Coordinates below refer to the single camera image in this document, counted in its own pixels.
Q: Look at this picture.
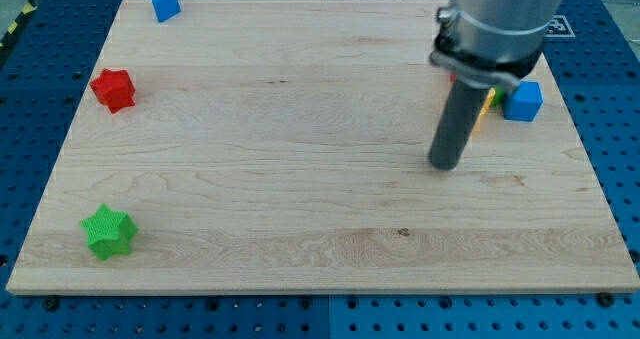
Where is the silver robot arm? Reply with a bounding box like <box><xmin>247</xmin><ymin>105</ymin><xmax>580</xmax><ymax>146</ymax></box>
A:
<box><xmin>429</xmin><ymin>0</ymin><xmax>562</xmax><ymax>93</ymax></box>

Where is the red star block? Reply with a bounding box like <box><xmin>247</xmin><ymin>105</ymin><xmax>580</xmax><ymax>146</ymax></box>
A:
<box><xmin>89</xmin><ymin>68</ymin><xmax>136</xmax><ymax>114</ymax></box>

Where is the green star block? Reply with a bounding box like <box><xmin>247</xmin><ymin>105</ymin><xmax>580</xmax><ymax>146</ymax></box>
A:
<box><xmin>79</xmin><ymin>204</ymin><xmax>138</xmax><ymax>261</ymax></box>

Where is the light wooden board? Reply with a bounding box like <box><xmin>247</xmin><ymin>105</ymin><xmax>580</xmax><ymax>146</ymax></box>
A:
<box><xmin>7</xmin><ymin>0</ymin><xmax>639</xmax><ymax>296</ymax></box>

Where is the dark grey cylindrical pointer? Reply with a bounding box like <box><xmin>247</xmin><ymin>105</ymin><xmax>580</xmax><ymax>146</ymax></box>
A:
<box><xmin>428</xmin><ymin>78</ymin><xmax>490</xmax><ymax>170</ymax></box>

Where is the yellow block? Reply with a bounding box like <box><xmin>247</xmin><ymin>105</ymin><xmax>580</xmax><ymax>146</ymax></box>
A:
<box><xmin>472</xmin><ymin>88</ymin><xmax>496</xmax><ymax>133</ymax></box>

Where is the small green block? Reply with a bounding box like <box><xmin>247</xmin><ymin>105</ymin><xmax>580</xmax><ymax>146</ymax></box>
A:
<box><xmin>490</xmin><ymin>86</ymin><xmax>505</xmax><ymax>107</ymax></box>

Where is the blue cube block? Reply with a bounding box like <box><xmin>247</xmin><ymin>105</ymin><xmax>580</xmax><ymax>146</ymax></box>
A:
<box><xmin>502</xmin><ymin>81</ymin><xmax>544</xmax><ymax>122</ymax></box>

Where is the blue triangular block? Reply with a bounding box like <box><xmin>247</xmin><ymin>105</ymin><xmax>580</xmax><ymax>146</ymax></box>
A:
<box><xmin>151</xmin><ymin>0</ymin><xmax>181</xmax><ymax>22</ymax></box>

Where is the white fiducial marker tag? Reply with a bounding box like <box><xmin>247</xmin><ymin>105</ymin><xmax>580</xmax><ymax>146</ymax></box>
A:
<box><xmin>545</xmin><ymin>14</ymin><xmax>575</xmax><ymax>38</ymax></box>

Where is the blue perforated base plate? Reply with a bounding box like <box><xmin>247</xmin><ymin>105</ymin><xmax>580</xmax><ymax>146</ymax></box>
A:
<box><xmin>1</xmin><ymin>0</ymin><xmax>639</xmax><ymax>338</ymax></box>

